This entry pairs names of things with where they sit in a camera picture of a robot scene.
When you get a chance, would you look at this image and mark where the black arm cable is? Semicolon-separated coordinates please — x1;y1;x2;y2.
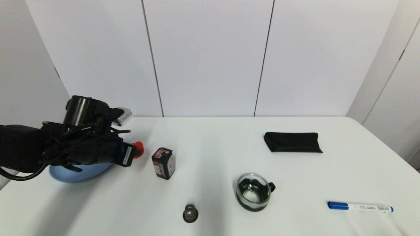
0;126;132;181

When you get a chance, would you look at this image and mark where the small dark metal knob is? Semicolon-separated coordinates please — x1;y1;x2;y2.
183;204;199;224

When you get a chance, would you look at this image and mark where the small red rubber duck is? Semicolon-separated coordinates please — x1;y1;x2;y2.
131;141;144;159

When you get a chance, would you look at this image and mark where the black red tin box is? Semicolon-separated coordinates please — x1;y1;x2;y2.
151;147;176;180

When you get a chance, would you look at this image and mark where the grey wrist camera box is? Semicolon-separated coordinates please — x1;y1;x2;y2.
113;107;133;127

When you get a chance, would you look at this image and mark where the black fabric pouch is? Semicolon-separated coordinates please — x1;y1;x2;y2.
264;132;323;153

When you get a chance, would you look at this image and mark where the white marker blue cap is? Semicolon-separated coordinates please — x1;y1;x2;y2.
327;201;394;213

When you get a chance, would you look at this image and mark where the blue round plate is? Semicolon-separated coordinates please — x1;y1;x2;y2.
49;162;114;183

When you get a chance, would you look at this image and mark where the glass cup black handle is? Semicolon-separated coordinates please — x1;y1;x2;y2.
236;173;276;212

